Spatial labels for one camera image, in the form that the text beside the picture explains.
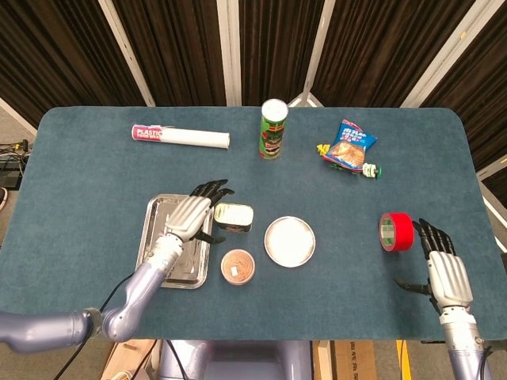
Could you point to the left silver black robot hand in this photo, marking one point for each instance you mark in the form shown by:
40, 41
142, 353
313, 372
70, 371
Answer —
188, 215

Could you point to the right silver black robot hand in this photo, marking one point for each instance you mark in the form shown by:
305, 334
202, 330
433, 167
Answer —
449, 277

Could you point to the black luncheon meat tin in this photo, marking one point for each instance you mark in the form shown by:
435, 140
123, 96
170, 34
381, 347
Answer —
233, 215

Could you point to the rectangular stainless steel tray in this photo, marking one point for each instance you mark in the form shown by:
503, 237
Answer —
194, 269

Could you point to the red tape roll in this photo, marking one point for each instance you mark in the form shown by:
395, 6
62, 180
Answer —
400, 233

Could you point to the plastic food wrap roll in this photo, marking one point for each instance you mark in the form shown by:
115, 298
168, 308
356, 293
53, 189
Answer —
190, 137

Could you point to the blue felt table cover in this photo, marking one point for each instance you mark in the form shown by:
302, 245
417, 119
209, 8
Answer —
99, 178

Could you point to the white round plate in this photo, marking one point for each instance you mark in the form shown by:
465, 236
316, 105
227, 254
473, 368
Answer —
289, 241

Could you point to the green Pringles tube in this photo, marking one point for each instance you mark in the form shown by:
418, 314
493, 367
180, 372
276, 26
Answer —
272, 134

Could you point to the brown cardboard box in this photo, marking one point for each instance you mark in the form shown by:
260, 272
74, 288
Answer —
348, 362

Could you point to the light wooden crate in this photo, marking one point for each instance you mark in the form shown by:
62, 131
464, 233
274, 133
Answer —
130, 356

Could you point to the grey robot torso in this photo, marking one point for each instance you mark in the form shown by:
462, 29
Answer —
245, 360

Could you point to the blue snack bag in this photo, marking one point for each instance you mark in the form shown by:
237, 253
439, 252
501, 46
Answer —
350, 146

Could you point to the dark brown curtain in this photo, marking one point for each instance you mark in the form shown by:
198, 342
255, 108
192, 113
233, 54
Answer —
186, 47

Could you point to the white partition post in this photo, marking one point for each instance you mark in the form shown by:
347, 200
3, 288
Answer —
229, 51
126, 51
321, 43
443, 51

